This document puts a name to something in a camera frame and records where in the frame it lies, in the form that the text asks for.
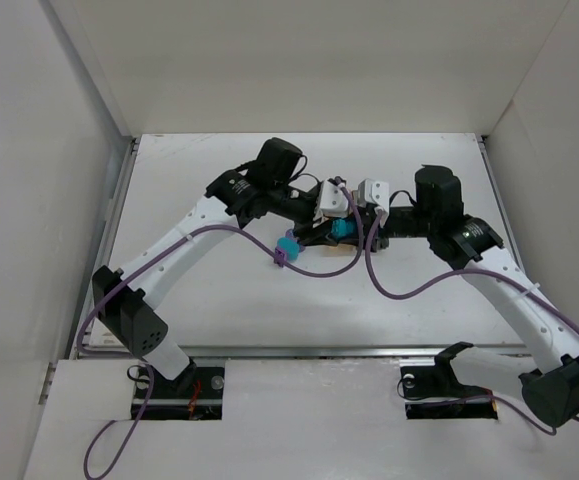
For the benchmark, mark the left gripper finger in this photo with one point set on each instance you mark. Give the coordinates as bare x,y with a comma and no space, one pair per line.
302,231
323,240

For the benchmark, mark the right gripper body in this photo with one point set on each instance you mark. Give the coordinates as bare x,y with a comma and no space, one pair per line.
375,232

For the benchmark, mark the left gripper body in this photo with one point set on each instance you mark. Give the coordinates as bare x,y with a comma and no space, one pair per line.
316,226

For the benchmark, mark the teal lego brick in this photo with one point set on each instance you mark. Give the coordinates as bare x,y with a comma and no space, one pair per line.
343,228

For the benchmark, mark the teal round lego piece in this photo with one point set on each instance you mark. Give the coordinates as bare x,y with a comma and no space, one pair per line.
291,246

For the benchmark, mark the purple small lego brick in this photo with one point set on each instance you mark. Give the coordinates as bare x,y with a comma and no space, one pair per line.
280,257

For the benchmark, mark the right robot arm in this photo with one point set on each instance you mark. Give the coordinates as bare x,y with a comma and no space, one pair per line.
548,381

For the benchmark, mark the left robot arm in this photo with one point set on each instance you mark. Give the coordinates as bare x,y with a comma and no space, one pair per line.
126,300

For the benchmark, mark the orange transparent container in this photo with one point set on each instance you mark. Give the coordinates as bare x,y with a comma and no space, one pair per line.
344,247

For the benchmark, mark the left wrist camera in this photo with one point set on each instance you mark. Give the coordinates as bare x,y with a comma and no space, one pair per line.
331,201

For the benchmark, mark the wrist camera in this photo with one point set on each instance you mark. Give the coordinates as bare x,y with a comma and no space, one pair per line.
373,192
331,201

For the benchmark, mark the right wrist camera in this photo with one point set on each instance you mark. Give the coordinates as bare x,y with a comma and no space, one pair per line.
373,192

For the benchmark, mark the aluminium rail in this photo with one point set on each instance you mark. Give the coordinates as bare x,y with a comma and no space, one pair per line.
251,352

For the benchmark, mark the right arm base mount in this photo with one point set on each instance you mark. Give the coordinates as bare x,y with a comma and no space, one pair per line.
432,393

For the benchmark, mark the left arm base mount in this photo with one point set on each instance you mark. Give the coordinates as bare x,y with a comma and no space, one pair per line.
161,400

